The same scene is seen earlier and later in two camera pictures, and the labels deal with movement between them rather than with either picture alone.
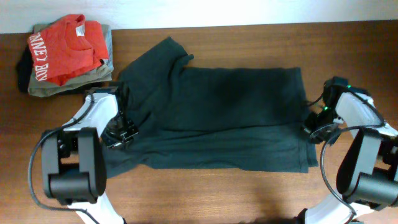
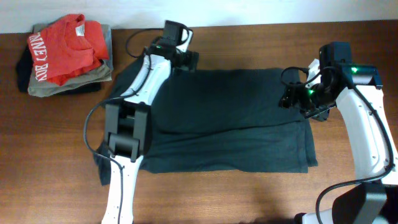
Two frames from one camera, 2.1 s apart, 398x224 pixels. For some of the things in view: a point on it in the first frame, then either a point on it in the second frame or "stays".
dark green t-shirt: (199, 117) stays
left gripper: (112, 142) -> (185, 58)
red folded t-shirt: (68, 50) stays
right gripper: (306, 129) -> (292, 95)
